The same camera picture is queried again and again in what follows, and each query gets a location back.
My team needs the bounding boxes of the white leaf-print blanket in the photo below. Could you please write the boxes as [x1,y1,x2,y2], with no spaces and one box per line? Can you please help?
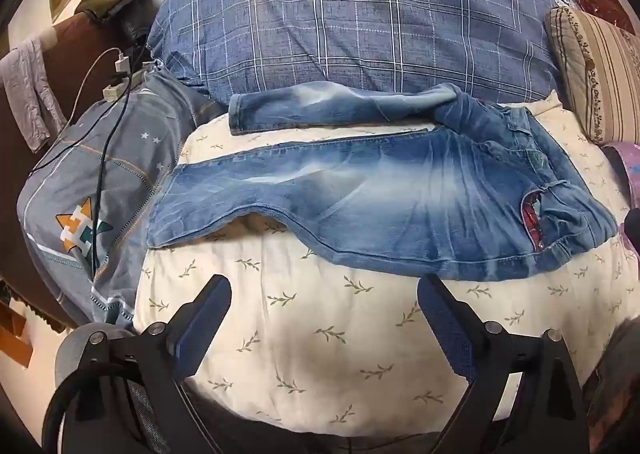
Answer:
[134,89,640,422]

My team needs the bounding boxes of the dark denim cloth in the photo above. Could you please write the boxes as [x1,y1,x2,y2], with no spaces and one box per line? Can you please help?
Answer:
[117,0,152,44]

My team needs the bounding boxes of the blue denim pants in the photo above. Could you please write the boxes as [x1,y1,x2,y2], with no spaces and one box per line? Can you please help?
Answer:
[145,83,618,282]

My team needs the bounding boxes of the white power strip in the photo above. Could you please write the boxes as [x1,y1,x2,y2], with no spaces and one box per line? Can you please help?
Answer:
[102,62,158,100]

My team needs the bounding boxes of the orange wooden cabinet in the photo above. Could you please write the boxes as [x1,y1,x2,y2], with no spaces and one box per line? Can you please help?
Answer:
[0,279,66,370]

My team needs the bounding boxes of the beige striped pillow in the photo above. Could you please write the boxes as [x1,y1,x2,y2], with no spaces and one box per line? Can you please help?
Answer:
[544,7,640,145]

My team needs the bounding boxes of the blue plaid pillow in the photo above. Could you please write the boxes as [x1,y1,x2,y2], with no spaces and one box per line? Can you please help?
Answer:
[145,0,563,108]

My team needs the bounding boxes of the brown headboard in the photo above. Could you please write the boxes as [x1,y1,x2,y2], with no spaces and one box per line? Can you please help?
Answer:
[0,12,131,330]

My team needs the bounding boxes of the purple patterned cloth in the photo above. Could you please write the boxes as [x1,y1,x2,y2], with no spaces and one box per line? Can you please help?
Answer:
[602,141,640,255]

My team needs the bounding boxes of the thin black cable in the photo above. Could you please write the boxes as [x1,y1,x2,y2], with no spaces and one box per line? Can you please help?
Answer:
[90,42,151,280]

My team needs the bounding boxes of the white cable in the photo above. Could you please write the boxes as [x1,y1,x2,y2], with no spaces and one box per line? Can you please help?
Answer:
[62,48,121,135]

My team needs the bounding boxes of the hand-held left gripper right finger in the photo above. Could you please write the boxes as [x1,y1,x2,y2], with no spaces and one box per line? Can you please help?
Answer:
[416,274,587,454]

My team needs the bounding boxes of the grey-blue star-print pillow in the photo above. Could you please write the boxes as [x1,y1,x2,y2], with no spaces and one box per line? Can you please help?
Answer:
[17,69,221,330]

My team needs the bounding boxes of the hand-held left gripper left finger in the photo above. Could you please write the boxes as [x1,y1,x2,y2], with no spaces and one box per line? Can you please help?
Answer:
[74,274,233,454]

